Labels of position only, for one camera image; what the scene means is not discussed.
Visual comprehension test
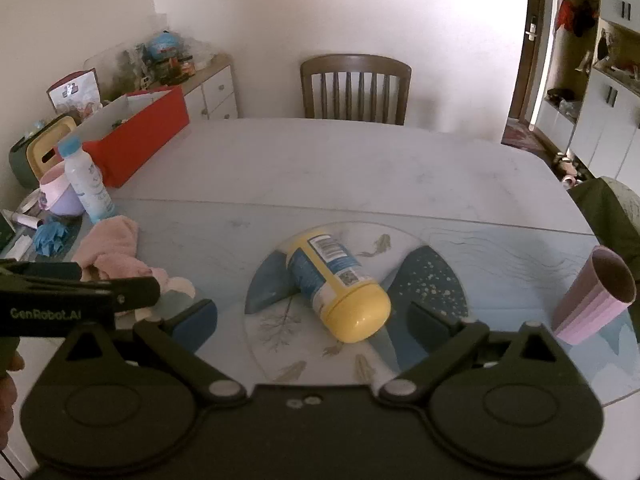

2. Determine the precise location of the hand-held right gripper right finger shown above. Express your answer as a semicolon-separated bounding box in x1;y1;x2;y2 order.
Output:
379;303;577;405

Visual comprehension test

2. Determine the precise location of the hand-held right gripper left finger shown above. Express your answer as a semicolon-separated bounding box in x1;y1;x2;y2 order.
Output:
46;299;247;407

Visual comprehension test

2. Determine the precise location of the brown wooden door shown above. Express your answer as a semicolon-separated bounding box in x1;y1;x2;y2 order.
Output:
509;0;548;126

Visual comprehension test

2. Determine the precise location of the white red printed pouch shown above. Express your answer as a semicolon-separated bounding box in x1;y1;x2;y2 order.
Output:
46;69;103;116

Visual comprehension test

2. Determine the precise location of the blue crumpled glove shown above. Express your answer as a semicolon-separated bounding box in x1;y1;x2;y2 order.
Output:
32;220;68;257

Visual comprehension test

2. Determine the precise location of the red cloth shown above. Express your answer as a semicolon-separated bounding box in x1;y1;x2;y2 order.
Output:
557;0;577;31

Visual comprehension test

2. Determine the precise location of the white shelving cabinet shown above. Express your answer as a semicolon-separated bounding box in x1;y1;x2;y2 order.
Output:
537;0;640;181

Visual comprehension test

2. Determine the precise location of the red open cardboard box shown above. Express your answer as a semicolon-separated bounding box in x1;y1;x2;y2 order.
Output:
75;86;191;188

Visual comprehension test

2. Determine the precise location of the white cabinet wooden top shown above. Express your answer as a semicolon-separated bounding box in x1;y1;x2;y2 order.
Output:
180;54;240;121

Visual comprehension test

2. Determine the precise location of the blue round toy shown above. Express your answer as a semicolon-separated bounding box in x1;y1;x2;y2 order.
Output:
148;30;184;60

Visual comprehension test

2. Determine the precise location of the yellow bottle blue label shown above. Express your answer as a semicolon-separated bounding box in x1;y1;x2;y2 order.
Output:
277;226;392;345

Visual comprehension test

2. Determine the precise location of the pink ribbed cup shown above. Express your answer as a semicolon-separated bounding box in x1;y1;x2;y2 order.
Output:
551;245;637;346

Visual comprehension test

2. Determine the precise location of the green bin cream lid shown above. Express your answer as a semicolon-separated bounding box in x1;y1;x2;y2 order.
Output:
9;115;78;191

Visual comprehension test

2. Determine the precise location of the brown wooden slatted chair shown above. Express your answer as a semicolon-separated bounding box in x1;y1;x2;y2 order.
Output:
300;54;412;126

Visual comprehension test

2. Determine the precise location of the white bottle blue cap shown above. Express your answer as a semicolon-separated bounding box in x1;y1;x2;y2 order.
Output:
57;135;116;223

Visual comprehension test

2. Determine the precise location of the purple bowl pink rim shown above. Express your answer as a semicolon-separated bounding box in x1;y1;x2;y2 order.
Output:
39;160;86;217

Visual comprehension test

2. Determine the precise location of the pink towel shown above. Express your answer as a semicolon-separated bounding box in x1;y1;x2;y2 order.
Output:
71;215;198;311

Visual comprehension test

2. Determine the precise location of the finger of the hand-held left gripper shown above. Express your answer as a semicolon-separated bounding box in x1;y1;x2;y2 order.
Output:
75;276;162;317
0;258;83;288

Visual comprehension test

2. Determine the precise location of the person's left hand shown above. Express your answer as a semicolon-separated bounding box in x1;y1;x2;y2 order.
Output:
0;352;25;448

